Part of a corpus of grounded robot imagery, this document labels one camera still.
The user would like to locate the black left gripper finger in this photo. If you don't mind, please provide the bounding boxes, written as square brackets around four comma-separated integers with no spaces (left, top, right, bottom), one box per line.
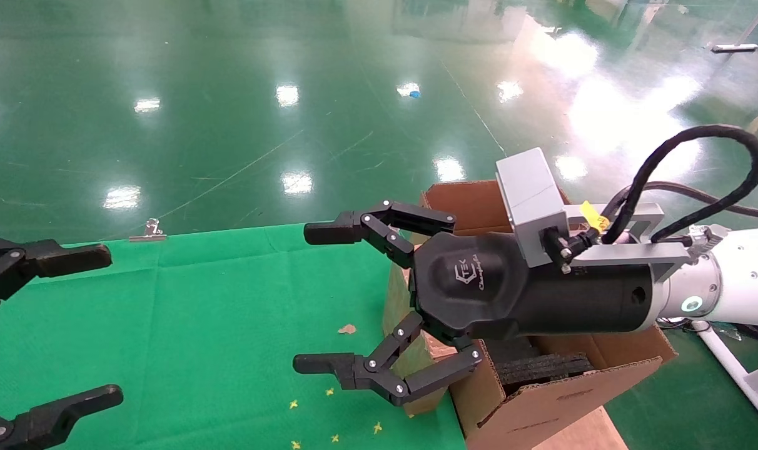
[0,384,124,450]
[0,236,113,321]

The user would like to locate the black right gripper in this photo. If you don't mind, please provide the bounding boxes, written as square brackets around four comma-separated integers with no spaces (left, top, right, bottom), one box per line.
[293,200,659,408]

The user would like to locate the large open cardboard carton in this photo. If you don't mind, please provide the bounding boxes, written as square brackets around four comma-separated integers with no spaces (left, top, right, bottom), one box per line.
[420,180,679,450]

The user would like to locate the silver binder clip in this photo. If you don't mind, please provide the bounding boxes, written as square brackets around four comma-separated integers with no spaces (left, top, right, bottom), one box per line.
[128,218,168,243]

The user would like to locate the green cloth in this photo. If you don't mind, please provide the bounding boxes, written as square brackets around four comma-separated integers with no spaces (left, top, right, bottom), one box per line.
[0,222,468,450]

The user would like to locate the black foam strip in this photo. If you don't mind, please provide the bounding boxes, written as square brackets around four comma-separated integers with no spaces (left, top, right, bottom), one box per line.
[495,337,596,386]

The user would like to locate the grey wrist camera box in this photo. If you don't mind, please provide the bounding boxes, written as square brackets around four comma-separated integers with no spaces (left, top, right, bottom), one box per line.
[495,147,571,269]

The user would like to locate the yellow cable tag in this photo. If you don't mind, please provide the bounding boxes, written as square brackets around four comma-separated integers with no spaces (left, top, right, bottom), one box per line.
[580,201,610,234]

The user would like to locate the grey metal camera bracket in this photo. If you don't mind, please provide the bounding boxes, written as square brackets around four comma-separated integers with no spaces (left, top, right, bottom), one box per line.
[567,202,694,283]

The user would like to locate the thin black cable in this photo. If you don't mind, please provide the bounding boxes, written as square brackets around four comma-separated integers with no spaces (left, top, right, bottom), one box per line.
[647,181,758,221]

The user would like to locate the white pipe frame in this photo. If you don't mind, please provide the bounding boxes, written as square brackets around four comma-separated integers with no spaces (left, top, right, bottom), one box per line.
[692,320,758,436]

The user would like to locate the thick black sleeved cable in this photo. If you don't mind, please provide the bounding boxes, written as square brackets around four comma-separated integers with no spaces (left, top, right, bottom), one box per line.
[601,124,758,246]

